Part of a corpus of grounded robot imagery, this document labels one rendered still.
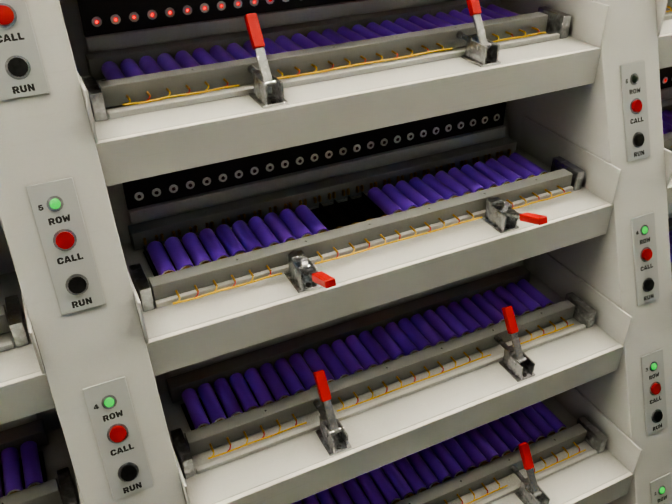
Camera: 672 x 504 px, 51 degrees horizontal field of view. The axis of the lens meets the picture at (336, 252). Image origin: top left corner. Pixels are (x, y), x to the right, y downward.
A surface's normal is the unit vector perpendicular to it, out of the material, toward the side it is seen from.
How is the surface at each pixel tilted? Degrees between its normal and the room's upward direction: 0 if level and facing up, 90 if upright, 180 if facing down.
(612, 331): 90
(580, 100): 90
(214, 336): 112
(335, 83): 22
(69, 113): 90
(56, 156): 90
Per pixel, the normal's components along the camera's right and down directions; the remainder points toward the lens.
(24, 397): 0.44, 0.50
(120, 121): -0.01, -0.83
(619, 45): 0.41, 0.15
